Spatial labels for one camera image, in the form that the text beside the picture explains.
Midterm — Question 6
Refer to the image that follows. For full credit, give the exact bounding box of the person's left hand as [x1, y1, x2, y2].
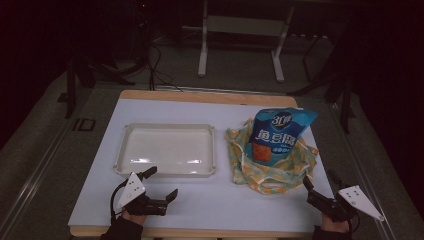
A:
[120, 209, 148, 227]

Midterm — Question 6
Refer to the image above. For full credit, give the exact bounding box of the white table mat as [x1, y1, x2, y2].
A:
[67, 98, 335, 234]

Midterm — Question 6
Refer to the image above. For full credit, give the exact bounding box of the blue snack bag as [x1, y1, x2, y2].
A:
[244, 107, 319, 168]

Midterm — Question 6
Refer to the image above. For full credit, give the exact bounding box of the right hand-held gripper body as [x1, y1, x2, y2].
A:
[306, 184, 386, 223]

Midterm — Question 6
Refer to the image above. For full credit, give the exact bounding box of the white plastic tray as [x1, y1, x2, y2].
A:
[113, 122, 217, 178]

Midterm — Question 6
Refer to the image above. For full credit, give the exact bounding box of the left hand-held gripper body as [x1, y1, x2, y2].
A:
[115, 171, 168, 217]

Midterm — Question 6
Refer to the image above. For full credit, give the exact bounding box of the black tripod stand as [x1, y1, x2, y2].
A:
[288, 33, 357, 135]
[57, 54, 137, 120]

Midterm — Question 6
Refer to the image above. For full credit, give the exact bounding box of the black floor bracket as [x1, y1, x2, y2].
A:
[72, 117, 97, 132]

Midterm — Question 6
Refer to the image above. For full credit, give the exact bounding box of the metal floor rail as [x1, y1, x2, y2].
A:
[328, 102, 399, 240]
[0, 114, 79, 234]

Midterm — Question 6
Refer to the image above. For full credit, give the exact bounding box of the black floor cable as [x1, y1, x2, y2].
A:
[145, 42, 184, 92]

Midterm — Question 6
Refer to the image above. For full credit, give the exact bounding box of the white metal stand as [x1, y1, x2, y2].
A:
[197, 0, 296, 84]

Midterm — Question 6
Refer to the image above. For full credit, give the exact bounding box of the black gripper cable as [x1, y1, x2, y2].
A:
[109, 181, 130, 224]
[348, 212, 363, 235]

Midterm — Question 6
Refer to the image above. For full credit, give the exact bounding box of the person's right hand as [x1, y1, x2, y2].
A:
[320, 213, 352, 234]

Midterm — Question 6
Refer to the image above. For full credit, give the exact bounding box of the yellow green patterned cloth bag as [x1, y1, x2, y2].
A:
[224, 118, 320, 196]

